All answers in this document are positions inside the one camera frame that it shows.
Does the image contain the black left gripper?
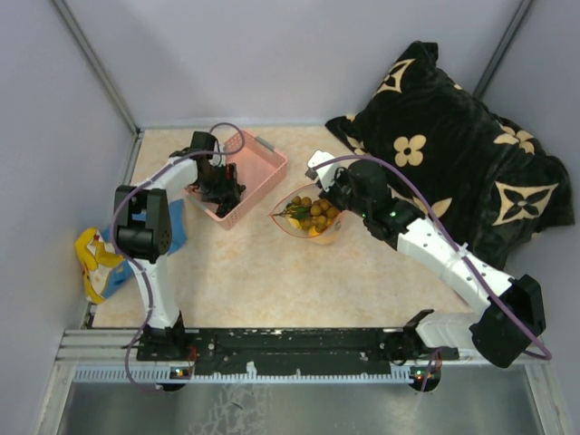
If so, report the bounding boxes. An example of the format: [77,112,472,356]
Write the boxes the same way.
[198,162,240,205]

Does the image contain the dark grape bunch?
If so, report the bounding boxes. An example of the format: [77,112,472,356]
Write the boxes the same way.
[216,183,247,218]

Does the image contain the pink plastic basket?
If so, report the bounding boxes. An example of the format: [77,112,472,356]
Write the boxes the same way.
[188,130,287,230]

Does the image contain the brown longan bunch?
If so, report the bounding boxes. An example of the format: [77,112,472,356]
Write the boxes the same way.
[275,195,340,237]

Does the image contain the orange peach fruit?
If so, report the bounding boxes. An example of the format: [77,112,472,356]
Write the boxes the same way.
[314,226,343,246]

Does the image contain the clear zip top bag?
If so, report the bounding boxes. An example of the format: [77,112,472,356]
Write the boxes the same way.
[269,183,344,245]

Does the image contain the yellow lemon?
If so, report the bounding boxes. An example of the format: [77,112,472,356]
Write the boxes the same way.
[288,218,302,229]

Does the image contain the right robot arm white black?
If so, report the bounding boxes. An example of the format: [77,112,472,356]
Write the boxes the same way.
[312,156,552,368]

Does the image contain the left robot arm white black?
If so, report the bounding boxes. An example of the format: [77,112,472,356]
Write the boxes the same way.
[110,131,246,361]

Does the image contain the black floral pillow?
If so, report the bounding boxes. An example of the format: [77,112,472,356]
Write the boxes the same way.
[326,41,575,268]

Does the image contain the blue cloth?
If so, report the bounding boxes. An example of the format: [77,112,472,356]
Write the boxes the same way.
[101,199,188,299]

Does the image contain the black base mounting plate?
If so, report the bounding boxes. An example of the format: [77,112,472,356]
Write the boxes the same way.
[137,326,432,376]

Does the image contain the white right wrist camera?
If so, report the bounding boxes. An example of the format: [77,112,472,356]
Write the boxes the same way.
[305,150,340,192]

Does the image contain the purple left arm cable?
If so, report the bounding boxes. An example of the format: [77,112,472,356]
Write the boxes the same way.
[111,121,248,393]

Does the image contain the aluminium frame rail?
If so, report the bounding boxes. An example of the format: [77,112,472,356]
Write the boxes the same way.
[53,328,552,363]

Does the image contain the white slotted cable duct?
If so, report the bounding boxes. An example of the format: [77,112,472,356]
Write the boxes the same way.
[72,363,427,385]

